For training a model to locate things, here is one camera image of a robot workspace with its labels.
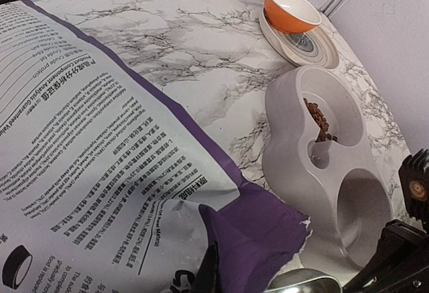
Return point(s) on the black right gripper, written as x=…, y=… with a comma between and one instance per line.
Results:
x=400, y=263

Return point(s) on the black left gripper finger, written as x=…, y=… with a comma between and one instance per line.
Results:
x=207, y=278

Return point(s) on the silver metal scoop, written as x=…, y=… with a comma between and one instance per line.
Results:
x=304, y=280

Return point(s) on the purple puppy food bag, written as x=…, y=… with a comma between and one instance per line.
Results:
x=108, y=185

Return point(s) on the grey double pet bowl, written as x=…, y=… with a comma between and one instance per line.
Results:
x=337, y=184

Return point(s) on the brown kibble in back bowl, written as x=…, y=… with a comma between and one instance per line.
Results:
x=321, y=121

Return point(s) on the spiral pattern ceramic plate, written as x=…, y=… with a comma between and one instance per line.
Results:
x=311, y=48

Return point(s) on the orange white ceramic bowl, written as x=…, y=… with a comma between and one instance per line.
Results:
x=292, y=16

